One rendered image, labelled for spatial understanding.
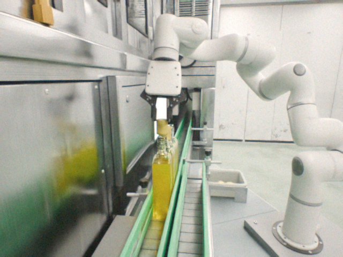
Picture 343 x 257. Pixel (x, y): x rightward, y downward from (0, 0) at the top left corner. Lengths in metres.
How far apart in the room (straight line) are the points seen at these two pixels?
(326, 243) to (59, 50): 0.94
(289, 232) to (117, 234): 0.56
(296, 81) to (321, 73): 4.71
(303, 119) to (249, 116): 3.89
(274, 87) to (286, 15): 4.55
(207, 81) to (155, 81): 1.15
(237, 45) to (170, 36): 0.22
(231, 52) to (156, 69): 0.26
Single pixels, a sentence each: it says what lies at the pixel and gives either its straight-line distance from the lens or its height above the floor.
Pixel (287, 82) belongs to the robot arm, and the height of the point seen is 1.30.
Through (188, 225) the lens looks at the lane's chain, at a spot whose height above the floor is 0.88.
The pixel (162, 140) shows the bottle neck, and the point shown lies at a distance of 0.64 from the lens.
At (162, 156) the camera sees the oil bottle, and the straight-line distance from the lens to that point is 0.65.
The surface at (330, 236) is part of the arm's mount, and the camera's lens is 1.01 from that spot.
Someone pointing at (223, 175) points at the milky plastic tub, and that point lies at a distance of 1.21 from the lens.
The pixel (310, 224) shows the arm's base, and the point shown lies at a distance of 0.86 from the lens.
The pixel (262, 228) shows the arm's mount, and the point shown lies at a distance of 0.92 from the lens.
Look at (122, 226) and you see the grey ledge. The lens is 0.73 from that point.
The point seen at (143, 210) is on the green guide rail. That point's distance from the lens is 0.63.
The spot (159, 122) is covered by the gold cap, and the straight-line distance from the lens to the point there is 0.63.
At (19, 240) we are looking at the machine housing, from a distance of 0.45.
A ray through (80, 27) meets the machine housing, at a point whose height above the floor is 1.42.
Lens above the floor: 1.31
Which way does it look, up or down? 14 degrees down
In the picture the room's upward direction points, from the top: straight up
